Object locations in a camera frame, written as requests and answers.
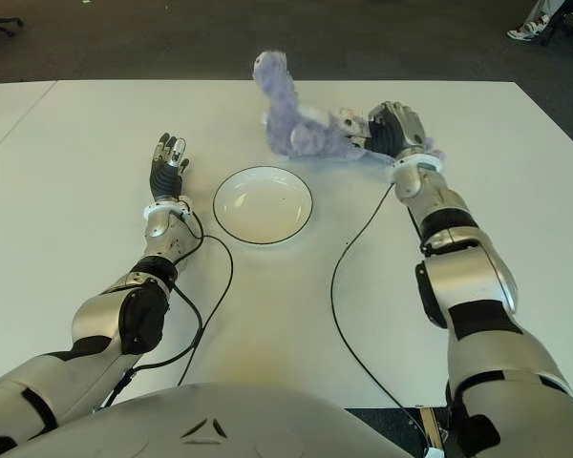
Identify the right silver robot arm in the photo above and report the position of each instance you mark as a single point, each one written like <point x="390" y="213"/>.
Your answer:
<point x="477" y="286"/>

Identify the grey trouser leg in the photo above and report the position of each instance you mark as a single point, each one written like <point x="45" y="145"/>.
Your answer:
<point x="535" y="9"/>

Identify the silver robot torso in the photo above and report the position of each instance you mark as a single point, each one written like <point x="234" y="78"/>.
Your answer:
<point x="210" y="410"/>

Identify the purple plush doll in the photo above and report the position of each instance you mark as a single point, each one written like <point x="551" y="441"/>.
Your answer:
<point x="286" y="95"/>

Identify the white plate black rim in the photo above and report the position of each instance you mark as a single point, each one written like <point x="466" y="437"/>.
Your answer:
<point x="262" y="205"/>

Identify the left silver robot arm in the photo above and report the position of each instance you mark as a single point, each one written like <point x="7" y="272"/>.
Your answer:
<point x="100" y="315"/>

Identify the white red sneaker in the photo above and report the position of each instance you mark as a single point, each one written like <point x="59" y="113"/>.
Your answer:
<point x="523" y="32"/>

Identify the black office chair base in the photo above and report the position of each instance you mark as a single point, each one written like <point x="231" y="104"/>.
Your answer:
<point x="0" y="21"/>
<point x="566" y="35"/>

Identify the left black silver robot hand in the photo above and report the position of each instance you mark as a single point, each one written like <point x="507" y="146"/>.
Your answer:
<point x="166" y="179"/>

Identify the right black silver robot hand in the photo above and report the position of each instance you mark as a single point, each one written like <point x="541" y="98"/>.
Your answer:
<point x="391" y="136"/>

